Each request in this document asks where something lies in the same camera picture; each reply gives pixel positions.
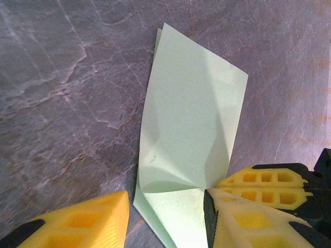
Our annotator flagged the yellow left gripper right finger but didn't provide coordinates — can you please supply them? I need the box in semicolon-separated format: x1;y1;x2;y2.
203;188;331;248

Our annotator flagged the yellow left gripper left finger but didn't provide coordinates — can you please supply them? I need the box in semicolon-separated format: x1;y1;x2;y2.
5;190;130;248

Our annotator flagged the light green paper sheet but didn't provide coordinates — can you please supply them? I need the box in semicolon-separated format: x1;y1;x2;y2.
132;22;249;248

